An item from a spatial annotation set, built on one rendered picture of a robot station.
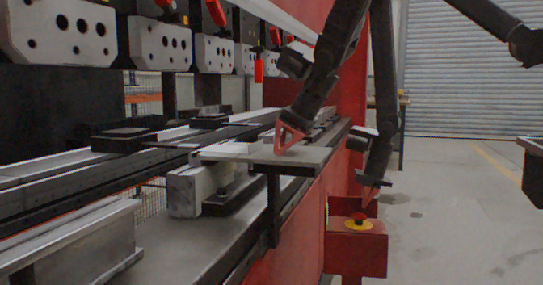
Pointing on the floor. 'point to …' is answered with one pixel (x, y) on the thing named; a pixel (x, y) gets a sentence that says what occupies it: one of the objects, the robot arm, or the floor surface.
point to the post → (168, 94)
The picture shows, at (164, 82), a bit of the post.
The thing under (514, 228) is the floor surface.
